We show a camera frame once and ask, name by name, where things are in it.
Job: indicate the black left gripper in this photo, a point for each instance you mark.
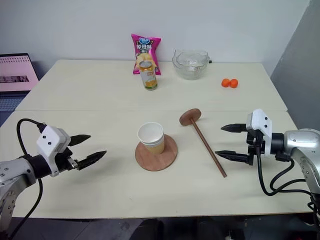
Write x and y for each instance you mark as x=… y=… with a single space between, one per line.
x=65 y=157

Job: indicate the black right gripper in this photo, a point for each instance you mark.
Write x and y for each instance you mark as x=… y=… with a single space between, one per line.
x=255 y=145

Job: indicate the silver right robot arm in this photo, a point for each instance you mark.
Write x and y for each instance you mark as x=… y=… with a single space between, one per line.
x=300 y=150

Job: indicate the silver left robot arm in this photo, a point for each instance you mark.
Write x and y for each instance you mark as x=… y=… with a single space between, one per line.
x=15 y=170

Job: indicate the wooden rod with round base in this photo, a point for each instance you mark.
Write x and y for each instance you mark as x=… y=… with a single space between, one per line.
x=200 y=135

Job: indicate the small orange fruit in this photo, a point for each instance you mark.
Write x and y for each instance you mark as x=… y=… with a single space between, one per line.
x=225 y=82
x=234 y=83

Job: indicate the white paper cup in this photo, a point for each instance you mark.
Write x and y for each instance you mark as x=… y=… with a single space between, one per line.
x=151 y=140

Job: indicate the round wooden base disc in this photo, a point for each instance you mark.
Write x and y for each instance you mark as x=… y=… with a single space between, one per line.
x=160 y=160

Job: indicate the clear glass bowl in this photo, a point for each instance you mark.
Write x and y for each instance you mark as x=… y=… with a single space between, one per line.
x=191 y=66

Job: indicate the yellow green drink can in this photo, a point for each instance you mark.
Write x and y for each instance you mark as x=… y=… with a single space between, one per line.
x=149 y=77

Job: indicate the laptop with pink screen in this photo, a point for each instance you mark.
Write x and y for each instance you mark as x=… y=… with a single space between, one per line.
x=15 y=75

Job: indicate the pink chip bag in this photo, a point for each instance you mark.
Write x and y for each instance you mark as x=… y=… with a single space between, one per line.
x=147 y=50

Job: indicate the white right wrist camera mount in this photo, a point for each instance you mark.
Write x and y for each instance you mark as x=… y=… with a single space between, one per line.
x=261 y=130

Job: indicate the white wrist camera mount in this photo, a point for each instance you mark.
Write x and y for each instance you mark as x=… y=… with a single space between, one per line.
x=261 y=130
x=50 y=140

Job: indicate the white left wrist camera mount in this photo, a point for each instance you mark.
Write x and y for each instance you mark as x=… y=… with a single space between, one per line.
x=50 y=140

